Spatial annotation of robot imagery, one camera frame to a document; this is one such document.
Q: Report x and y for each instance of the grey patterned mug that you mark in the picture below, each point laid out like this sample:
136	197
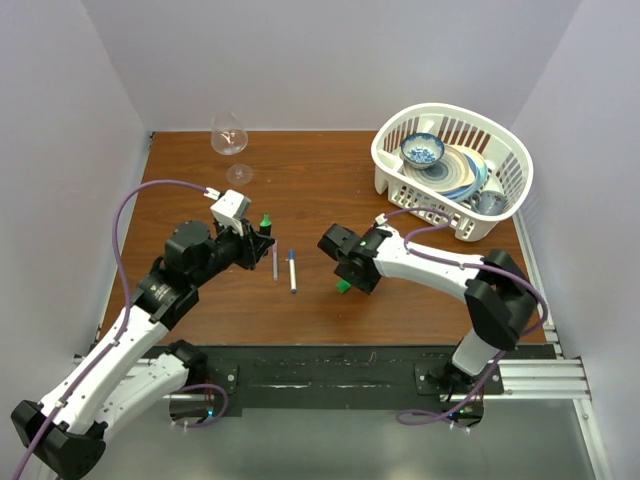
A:
488	203

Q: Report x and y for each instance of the striped beige plate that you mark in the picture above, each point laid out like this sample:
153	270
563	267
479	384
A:
449	172

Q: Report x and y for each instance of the purple highlighter pen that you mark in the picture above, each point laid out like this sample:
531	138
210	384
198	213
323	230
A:
275	265

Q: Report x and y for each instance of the blue white patterned bowl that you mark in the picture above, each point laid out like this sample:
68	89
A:
421	150

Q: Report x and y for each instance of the green highlighter cap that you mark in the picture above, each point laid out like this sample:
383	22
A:
343	286

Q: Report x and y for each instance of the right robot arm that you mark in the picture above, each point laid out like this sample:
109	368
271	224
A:
497	296

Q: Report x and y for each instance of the blue rimmed plate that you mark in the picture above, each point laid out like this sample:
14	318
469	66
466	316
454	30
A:
479	171

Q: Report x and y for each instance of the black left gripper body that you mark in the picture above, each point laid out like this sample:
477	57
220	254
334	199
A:
228	247

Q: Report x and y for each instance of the white plastic dish basket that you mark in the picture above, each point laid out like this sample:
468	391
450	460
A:
510	165

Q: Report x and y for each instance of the green highlighter with black body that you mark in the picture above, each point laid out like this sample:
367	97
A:
265	225

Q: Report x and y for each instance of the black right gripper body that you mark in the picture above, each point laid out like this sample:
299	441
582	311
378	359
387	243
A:
366	283

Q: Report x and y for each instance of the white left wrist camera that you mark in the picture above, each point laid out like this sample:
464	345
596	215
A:
228	209

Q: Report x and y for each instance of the black table edge rail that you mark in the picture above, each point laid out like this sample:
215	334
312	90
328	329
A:
151	374

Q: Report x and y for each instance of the clear wine glass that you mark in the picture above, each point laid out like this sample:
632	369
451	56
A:
229	138

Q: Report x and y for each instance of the white blue acrylic marker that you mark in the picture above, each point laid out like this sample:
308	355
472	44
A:
292	271

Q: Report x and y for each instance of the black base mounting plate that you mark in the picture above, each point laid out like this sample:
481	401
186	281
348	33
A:
401	386

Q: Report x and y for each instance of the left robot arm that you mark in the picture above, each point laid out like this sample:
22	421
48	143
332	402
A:
68	429

